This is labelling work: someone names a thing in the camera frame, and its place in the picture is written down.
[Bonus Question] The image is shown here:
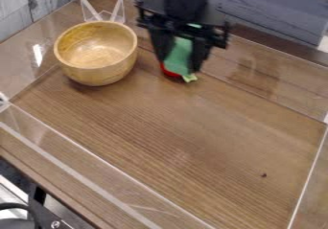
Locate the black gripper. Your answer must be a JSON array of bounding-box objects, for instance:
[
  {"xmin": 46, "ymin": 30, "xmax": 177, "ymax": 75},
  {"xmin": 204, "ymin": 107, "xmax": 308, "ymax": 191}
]
[{"xmin": 135, "ymin": 0, "xmax": 230, "ymax": 73}]

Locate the green rectangular block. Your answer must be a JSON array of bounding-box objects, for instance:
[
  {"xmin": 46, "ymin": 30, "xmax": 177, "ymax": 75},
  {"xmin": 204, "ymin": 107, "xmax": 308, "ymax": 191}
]
[{"xmin": 164, "ymin": 22, "xmax": 204, "ymax": 77}]

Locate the light brown wooden bowl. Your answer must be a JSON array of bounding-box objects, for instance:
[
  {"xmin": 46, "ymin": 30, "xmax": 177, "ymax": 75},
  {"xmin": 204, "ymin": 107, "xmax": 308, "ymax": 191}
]
[{"xmin": 54, "ymin": 21, "xmax": 138, "ymax": 86}]

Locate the red felt strawberry toy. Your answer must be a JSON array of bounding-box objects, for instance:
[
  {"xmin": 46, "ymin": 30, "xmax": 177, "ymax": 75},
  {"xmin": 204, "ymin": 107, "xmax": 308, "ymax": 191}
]
[{"xmin": 161, "ymin": 63, "xmax": 197, "ymax": 83}]

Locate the grey blue sofa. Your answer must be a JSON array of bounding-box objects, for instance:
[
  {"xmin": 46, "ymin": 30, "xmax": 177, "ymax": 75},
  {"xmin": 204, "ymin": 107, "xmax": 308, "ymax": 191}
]
[{"xmin": 127, "ymin": 0, "xmax": 328, "ymax": 47}]

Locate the black metal table bracket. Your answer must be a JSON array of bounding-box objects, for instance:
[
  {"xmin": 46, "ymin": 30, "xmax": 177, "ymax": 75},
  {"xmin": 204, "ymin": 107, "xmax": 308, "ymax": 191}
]
[{"xmin": 28, "ymin": 184, "xmax": 74, "ymax": 229}]

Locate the black cable bottom left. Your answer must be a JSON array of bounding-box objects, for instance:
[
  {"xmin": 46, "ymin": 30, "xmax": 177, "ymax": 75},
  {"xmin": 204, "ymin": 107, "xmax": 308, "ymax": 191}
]
[{"xmin": 0, "ymin": 202, "xmax": 36, "ymax": 229}]

